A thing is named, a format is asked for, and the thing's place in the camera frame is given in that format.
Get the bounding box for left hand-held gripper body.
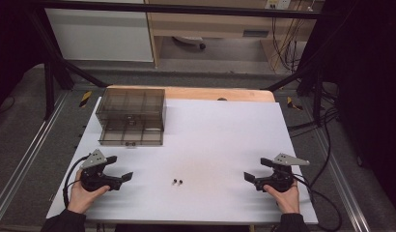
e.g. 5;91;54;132
79;148;124;192

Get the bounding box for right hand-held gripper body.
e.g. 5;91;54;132
253;153;311;193

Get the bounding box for transparent grey drawer organizer box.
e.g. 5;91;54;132
95;88;167;147

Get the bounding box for person's right hand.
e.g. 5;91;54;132
263;180;301;216

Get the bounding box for person's left hand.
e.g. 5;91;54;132
67;168;111;216

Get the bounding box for white board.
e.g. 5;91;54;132
45;96;319;226

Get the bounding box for yellow black striped tape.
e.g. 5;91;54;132
286;96;304;112
78;90;93;109

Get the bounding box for black curtain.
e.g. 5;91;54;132
321;0;396;218
0;0;38;110

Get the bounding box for white cabinet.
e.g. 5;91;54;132
44;7;155;63

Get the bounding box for office chair base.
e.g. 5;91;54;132
171;35;208;51

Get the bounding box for light wooden desk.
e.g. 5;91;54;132
144;0;320;71

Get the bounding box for white power strip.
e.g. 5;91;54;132
265;0;293;11

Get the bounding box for left hand-held gripper black cable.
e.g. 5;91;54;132
62;155;92;209

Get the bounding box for hand-held gripper black cable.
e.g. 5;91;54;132
62;155;92;209
292;173;344;232

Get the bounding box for right hand-held gripper black cable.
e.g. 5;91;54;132
292;173;344;232

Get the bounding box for aluminium floor rail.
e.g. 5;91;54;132
314;128;372;232
0;92;71;215

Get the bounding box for black floor cables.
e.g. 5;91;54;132
287;80;342;189

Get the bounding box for black metal frame stand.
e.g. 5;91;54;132
265;18;329;128
26;9;109;121

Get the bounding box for bundle of hanging cables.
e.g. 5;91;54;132
270;14;309;73

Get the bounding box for black metal frame bar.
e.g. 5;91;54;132
33;0;324;20

